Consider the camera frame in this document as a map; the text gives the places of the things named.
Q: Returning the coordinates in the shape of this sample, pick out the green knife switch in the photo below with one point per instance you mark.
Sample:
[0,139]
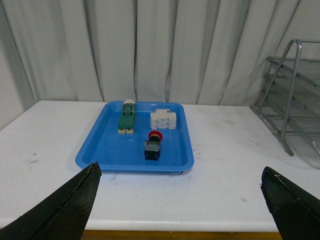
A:
[127,119]

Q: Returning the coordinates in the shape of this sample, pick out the blue plastic tray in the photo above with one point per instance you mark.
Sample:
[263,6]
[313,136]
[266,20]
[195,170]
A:
[124,152]

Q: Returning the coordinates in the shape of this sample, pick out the grey metal mesh rack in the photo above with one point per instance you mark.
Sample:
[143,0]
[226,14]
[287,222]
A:
[290,101]

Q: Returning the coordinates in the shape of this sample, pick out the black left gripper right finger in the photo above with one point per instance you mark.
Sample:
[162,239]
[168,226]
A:
[295,212]

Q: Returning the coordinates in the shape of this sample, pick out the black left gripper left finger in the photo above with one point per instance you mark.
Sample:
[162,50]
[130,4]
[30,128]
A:
[63,215]

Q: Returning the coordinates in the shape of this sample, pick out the red emergency push button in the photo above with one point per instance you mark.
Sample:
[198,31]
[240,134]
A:
[152,146]

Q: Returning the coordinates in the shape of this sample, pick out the white terminal block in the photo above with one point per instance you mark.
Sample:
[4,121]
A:
[163,119]

